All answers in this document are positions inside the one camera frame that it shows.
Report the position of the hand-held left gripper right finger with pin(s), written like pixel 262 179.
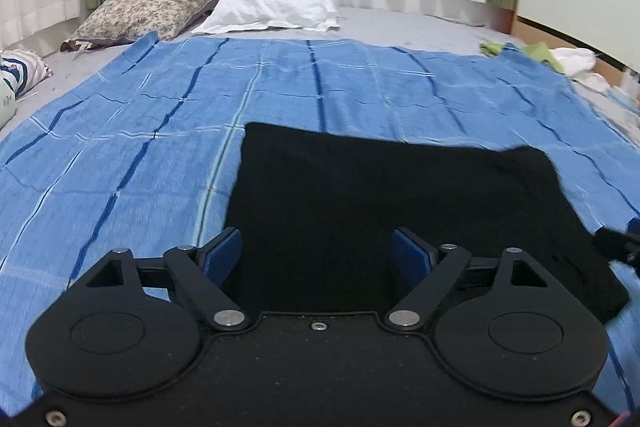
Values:
pixel 409 253

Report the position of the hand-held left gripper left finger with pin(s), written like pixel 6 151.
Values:
pixel 224 253

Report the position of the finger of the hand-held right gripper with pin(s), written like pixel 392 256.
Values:
pixel 617 243

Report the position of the black pants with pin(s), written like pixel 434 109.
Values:
pixel 400 207

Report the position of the blue checked blanket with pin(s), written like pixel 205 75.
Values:
pixel 125 147

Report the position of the crumpled white cloth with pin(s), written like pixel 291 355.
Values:
pixel 580 62

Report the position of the green cloth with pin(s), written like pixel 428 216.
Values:
pixel 540 52

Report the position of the bed with grey sheet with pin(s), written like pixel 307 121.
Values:
pixel 400 24

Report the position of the white pillow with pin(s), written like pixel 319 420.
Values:
pixel 275 2

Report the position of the grey floral pillow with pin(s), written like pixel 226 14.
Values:
pixel 145 7

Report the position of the folded floral white quilt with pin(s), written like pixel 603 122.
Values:
pixel 5 107

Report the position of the white navy striped cloth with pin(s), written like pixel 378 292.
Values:
pixel 22 69

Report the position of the wooden bed frame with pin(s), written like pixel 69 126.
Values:
pixel 560 34

